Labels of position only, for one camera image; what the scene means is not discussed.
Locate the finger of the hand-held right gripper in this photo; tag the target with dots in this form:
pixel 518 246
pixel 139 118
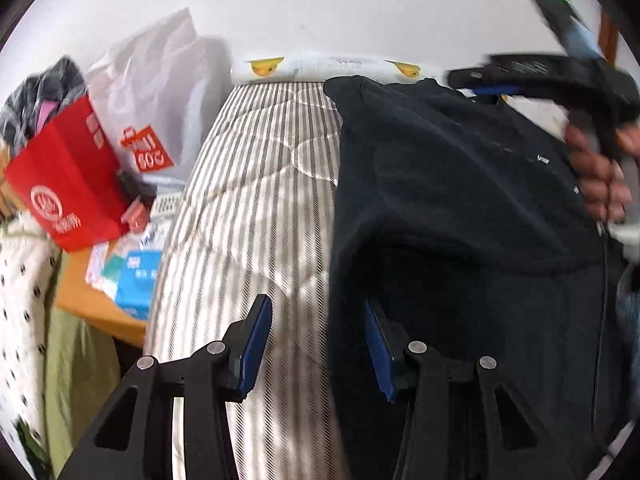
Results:
pixel 482 79

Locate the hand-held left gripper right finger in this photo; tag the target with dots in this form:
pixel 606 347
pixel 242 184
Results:
pixel 378 356

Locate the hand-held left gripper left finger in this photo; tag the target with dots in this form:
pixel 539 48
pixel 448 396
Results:
pixel 254 355

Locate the black garment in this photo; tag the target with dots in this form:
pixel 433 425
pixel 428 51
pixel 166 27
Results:
pixel 450 240

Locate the dark plaid clothes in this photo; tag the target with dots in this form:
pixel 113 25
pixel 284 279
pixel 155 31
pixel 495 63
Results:
pixel 35 95

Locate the person's right hand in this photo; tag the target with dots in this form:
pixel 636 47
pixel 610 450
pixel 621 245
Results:
pixel 595 180

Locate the brown wooden trim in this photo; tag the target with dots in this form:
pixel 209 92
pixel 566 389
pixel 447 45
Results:
pixel 607 35

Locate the striped quilted mattress cover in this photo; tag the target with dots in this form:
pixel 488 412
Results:
pixel 240 240

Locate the blue tissue box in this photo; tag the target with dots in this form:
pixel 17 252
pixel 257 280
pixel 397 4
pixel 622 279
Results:
pixel 137 280

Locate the white pillow with yellow ducks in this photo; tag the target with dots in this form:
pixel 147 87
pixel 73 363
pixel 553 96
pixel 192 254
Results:
pixel 320 65

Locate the white remote control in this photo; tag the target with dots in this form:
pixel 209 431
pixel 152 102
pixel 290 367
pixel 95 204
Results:
pixel 166 205

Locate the wooden side table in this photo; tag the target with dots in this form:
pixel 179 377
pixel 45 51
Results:
pixel 82 300

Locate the green cloth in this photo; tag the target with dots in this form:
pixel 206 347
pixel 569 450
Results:
pixel 75 375

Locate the small pink container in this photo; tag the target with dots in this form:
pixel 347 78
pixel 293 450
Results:
pixel 135 216

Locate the white dotted cloth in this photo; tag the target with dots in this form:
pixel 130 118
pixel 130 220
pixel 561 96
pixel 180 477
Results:
pixel 22 320

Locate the red paper bag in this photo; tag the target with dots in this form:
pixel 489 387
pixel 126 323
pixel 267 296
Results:
pixel 70 180

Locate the white plastic shopping bag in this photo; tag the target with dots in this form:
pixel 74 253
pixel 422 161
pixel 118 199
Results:
pixel 155 90

